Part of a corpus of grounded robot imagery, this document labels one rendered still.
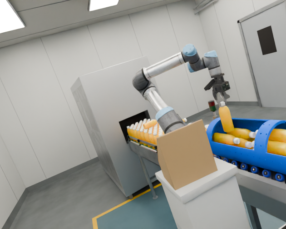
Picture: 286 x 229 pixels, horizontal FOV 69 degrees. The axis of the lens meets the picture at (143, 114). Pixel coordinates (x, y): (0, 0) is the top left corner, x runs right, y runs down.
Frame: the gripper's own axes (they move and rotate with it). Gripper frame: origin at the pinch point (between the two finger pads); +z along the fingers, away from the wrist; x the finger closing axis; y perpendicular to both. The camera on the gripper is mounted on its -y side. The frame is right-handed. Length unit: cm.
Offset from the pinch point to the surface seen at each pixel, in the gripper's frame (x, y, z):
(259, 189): -13, 25, 49
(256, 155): -14.0, 30.0, 26.0
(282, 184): -11, 38, 42
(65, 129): -95, -449, 21
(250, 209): 5, -7, 91
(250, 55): 352, -252, -1
